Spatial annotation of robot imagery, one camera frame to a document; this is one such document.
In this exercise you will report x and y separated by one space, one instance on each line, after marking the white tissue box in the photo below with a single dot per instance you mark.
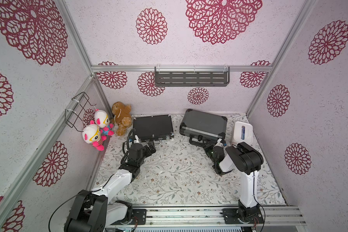
243 132

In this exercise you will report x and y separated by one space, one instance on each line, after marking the upper white pink plush doll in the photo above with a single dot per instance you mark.
101 119

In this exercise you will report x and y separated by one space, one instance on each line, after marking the black textured poker case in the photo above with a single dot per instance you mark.
153 128

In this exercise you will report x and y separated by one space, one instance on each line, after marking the grey wall shelf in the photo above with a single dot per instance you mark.
163 78

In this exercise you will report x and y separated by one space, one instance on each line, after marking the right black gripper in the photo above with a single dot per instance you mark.
208 146

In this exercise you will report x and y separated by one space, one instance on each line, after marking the lower white pink plush doll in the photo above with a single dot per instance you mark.
93 136

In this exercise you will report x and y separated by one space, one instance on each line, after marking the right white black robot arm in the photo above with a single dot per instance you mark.
246 160

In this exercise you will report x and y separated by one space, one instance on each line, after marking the brown teddy bear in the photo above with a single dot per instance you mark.
122 117

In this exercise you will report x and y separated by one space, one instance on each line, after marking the white pink plush doll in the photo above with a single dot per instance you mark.
93 136
101 119

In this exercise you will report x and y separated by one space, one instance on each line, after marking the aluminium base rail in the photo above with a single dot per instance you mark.
215 215

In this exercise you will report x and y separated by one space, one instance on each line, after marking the floral table mat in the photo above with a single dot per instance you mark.
180 174

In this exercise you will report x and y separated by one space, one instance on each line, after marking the black wire basket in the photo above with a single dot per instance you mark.
72 116

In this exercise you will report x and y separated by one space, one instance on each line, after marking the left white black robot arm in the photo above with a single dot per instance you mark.
91 211

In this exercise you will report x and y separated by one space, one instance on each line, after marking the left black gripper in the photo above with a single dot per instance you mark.
149 152

